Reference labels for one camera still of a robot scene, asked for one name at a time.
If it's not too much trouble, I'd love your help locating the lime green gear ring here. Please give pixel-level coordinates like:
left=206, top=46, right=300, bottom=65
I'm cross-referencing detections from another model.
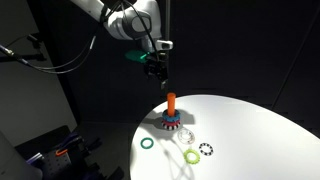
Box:
left=183, top=148, right=202, bottom=165

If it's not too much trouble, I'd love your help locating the purple handled clamp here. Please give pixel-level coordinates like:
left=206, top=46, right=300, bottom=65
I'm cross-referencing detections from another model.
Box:
left=58, top=132, right=80, bottom=149

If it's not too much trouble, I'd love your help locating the orange peg ring stacking stand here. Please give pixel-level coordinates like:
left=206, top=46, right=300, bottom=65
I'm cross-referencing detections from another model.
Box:
left=162, top=92, right=180, bottom=130

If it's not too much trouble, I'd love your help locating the vertical metal pole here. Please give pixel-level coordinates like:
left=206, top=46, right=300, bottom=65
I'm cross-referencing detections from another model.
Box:
left=164, top=0, right=171, bottom=98

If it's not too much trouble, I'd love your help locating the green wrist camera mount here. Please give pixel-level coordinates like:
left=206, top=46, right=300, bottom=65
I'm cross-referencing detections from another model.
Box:
left=125, top=50, right=148, bottom=63

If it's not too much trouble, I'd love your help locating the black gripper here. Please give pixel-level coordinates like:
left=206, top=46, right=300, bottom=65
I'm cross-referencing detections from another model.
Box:
left=144, top=53, right=168, bottom=90

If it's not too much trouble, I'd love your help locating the clear beaded ring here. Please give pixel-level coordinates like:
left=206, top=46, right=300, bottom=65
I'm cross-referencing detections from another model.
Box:
left=177, top=128, right=196, bottom=145

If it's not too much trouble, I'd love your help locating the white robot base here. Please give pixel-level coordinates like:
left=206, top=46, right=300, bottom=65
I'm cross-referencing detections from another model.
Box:
left=0, top=132, right=43, bottom=180

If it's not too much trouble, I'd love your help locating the black and white ring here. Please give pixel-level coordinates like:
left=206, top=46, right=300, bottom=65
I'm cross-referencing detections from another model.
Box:
left=198, top=142, right=215, bottom=157

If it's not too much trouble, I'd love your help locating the dark green ring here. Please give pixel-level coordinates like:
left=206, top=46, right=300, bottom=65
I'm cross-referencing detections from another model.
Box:
left=140, top=137, right=155, bottom=150

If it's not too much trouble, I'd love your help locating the orange handled clamp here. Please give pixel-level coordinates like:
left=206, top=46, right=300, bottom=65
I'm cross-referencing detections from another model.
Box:
left=55, top=149, right=68, bottom=156

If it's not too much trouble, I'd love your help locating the blue dotted ring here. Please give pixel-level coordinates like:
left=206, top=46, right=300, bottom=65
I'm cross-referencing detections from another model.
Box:
left=161, top=109, right=182, bottom=124

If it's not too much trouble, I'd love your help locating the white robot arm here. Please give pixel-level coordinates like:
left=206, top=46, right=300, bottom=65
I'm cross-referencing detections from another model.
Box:
left=71, top=0, right=173, bottom=89

